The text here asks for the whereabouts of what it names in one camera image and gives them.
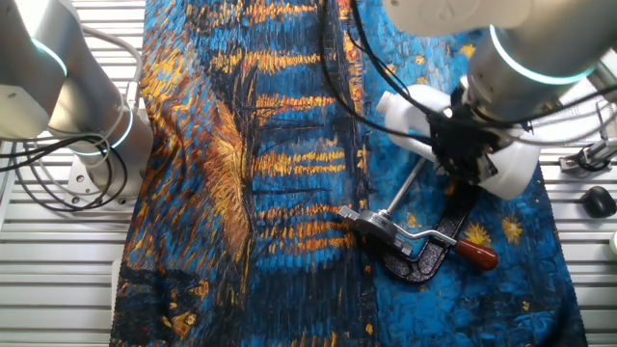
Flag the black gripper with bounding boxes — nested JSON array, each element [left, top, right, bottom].
[[426, 103, 501, 186]]

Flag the white plastic jug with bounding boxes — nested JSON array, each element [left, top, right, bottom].
[[375, 84, 542, 201]]

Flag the thin metal rod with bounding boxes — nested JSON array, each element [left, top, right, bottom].
[[385, 156, 429, 216]]

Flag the black computer mouse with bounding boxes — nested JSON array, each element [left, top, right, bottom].
[[576, 185, 617, 219]]

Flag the starry night painted cloth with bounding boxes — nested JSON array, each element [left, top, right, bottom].
[[109, 0, 589, 347]]

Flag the metal base mounting plate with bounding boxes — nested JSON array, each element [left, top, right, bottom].
[[65, 156, 139, 207]]

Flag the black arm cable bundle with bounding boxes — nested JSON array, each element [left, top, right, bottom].
[[317, 0, 617, 146]]

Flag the grey base cable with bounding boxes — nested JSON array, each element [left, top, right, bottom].
[[79, 23, 145, 115]]

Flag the black base cables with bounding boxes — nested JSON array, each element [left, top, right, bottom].
[[0, 134, 129, 213]]

